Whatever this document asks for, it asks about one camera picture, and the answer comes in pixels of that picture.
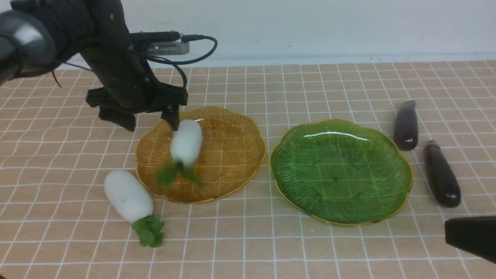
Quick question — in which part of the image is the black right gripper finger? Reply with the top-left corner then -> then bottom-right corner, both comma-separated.
444,216 -> 496,264

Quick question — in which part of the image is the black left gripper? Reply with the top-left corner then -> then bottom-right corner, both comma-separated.
80,39 -> 188,132

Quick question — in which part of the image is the white radish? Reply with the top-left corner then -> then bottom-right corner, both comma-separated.
104,170 -> 164,248
156,119 -> 203,188

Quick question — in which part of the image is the purple eggplant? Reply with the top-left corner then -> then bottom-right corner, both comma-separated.
393,100 -> 419,151
424,139 -> 461,208

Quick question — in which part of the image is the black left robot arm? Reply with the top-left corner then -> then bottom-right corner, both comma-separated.
0,0 -> 188,132

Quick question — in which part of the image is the amber ribbed glass plate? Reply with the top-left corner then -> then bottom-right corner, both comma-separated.
135,107 -> 267,203

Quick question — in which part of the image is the beige checkered tablecloth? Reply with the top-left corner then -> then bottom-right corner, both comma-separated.
0,61 -> 495,279

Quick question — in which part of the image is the green ribbed glass plate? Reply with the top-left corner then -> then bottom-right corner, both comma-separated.
270,119 -> 414,226

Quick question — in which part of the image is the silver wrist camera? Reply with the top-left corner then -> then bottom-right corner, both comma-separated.
129,31 -> 190,55

